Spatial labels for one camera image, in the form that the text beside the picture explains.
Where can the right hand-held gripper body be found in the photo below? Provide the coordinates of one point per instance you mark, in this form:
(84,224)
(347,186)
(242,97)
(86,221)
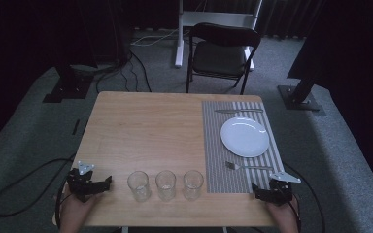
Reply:
(280,191)

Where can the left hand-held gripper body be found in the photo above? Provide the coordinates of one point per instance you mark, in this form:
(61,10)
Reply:
(79,185)

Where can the person's left hand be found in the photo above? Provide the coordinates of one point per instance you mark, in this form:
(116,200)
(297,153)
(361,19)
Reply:
(76,210)

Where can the person's right hand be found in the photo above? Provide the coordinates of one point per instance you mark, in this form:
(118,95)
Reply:
(283,218)

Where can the silver fork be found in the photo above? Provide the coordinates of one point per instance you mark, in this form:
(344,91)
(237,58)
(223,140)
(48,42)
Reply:
(246,167)

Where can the clear drinking glass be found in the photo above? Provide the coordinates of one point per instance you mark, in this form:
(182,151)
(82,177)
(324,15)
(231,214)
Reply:
(192,184)
(139,185)
(166,185)

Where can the white round plate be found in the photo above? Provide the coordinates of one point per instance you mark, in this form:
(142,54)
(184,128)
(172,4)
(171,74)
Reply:
(244,137)

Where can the grey striped placemat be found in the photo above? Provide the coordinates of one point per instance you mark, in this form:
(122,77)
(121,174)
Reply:
(215,155)

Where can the black marker pen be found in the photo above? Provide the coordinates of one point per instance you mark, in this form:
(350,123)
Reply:
(75,126)

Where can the silver table knife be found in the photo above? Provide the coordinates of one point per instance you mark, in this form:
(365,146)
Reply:
(238,111)

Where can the black folding chair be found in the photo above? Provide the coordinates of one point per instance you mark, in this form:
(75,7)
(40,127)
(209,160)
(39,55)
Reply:
(221,56)

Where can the black post with square base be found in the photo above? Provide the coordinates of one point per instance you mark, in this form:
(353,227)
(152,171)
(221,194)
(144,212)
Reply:
(301,97)

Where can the black stand with base plate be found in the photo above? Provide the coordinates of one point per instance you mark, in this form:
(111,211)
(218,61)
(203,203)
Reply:
(69,85)

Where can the white metal desk frame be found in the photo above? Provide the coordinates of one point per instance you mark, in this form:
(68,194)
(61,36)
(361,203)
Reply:
(207,19)

